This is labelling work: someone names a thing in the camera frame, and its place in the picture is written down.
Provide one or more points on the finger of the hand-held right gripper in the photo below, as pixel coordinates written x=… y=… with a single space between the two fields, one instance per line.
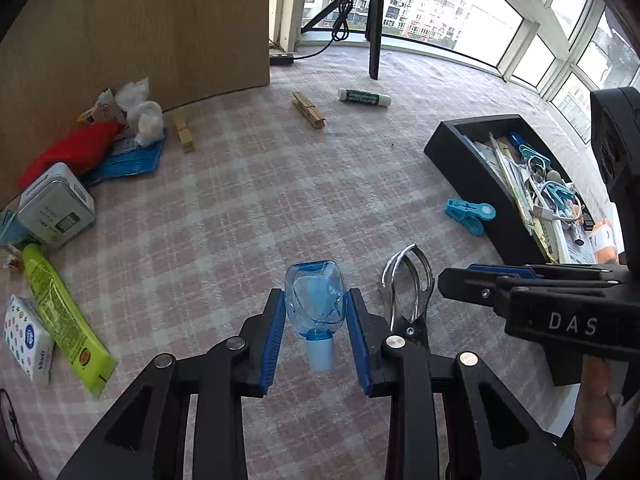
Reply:
x=505 y=270
x=465 y=285

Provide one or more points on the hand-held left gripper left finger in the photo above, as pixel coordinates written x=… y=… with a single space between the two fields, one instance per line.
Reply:
x=272 y=340

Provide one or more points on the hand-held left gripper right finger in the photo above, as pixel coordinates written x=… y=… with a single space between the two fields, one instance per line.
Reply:
x=357 y=340

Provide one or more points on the small clear plastic bottle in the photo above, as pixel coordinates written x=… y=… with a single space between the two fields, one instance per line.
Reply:
x=315 y=300

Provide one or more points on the silver metal clip tool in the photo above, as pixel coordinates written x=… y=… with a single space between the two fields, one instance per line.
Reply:
x=390 y=267

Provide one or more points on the black container box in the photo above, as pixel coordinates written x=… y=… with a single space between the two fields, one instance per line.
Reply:
x=465 y=170

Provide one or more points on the person's right hand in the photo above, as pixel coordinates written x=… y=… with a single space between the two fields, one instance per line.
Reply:
x=595 y=410

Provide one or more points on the white green printed booklet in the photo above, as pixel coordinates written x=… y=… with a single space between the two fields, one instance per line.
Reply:
x=570 y=250

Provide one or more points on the light blue plastic clip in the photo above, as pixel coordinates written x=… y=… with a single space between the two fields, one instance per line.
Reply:
x=467 y=212

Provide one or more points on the orange packet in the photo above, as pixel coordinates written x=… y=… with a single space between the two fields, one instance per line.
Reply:
x=602 y=240

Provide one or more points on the green white flat packet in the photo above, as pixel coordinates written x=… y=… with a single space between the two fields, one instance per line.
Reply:
x=510 y=175

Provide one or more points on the grey pebble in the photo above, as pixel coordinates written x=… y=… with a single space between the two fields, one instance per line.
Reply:
x=552 y=176

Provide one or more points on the pink plaid cloth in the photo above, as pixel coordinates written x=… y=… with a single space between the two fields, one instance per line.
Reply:
x=250 y=185

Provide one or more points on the green white glue stick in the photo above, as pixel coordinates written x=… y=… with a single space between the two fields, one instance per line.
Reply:
x=365 y=98

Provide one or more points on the lime green tube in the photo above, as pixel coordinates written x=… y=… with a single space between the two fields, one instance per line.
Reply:
x=60 y=310

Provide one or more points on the wooden clothespin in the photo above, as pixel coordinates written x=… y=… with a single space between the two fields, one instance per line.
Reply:
x=184 y=132
x=309 y=110

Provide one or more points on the blue flat packet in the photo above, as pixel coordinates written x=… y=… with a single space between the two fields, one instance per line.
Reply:
x=130 y=162

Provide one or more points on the polka dot tissue pack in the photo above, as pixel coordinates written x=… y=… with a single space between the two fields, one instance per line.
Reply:
x=27 y=340

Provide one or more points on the white crumpled plastic bags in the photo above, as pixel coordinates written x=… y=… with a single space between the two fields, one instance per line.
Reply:
x=146 y=125

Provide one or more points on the silver tin box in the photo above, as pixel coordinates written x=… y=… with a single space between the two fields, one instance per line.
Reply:
x=55 y=205

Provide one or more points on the black tripod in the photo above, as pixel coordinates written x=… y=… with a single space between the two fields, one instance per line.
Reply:
x=374 y=35

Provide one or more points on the small orange item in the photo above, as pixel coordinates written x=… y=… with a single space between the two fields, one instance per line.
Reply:
x=12 y=263

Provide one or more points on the red pouch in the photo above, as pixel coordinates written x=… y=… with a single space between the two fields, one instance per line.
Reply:
x=70 y=152

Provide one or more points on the black power strip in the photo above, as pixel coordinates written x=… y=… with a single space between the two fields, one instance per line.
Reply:
x=281 y=59

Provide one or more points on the white crumpled tissue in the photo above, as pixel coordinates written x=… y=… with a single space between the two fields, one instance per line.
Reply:
x=132 y=94

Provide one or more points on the blue face mask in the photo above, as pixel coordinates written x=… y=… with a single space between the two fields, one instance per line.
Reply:
x=10 y=227

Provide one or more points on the tan snack wrapper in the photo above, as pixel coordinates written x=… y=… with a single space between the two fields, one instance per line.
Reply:
x=100 y=107

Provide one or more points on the large wooden board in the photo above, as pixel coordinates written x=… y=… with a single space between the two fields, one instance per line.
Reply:
x=150 y=25

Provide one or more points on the white window frame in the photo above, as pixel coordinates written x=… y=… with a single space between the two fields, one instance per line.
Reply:
x=287 y=5

